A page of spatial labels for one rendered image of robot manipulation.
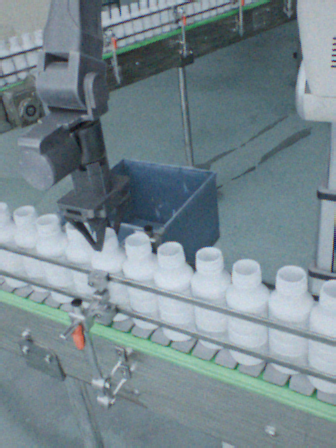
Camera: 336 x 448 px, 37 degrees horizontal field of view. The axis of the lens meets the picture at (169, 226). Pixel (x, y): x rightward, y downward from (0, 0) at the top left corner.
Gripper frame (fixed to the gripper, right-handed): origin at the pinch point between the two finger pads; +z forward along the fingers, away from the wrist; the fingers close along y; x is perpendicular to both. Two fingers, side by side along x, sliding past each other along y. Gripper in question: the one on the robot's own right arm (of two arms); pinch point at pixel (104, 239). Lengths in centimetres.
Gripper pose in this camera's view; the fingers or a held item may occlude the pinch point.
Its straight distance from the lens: 78.7
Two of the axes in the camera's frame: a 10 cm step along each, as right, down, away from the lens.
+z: 1.0, 8.3, 5.5
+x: 8.7, 2.0, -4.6
